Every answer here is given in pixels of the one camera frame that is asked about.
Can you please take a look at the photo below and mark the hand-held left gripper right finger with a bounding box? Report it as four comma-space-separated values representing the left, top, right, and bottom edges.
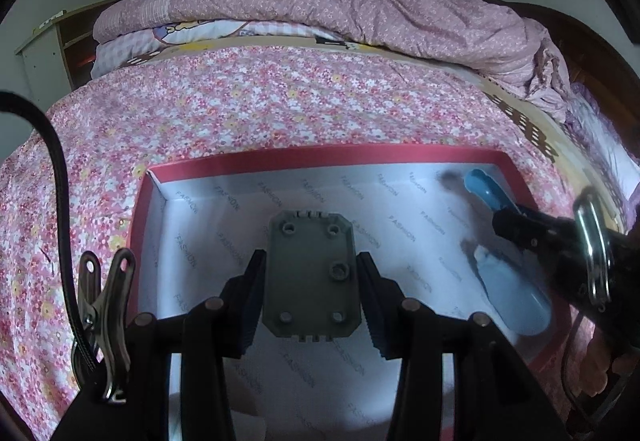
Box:
357, 251, 576, 441

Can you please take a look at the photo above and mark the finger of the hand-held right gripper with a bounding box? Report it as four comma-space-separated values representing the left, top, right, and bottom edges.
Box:
491, 204, 557, 254

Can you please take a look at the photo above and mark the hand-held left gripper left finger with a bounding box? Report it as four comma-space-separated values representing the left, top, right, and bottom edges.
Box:
52, 248, 268, 441

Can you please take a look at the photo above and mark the blue curved handle tool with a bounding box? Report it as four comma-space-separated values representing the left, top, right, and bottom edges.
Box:
464, 168, 523, 213

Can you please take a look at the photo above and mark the grey plastic mounting plate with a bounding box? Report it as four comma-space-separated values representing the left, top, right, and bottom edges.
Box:
262, 210, 363, 342

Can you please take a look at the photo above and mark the red cardboard box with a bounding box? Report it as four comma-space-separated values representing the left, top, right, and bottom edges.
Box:
127, 144, 576, 441

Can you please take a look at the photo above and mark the person's right hand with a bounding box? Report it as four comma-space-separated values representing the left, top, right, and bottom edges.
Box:
582, 333, 631, 399

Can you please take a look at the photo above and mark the metal spring clip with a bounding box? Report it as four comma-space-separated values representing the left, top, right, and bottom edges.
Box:
74, 248, 137, 406
572, 195, 611, 308

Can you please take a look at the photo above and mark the light blue oval device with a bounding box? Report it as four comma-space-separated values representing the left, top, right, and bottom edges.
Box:
470, 243, 553, 337

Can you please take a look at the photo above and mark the dark wooden headboard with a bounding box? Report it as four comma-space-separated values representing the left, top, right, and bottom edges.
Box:
475, 0, 640, 132

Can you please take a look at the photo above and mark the pink floral bedsheet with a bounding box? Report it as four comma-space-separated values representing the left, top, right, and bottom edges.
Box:
0, 44, 606, 427

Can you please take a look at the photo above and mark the pink floral quilt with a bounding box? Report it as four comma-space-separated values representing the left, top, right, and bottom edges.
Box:
94, 0, 572, 114

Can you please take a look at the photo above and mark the grey open shelf cabinet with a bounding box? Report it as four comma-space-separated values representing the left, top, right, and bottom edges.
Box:
15, 0, 132, 92

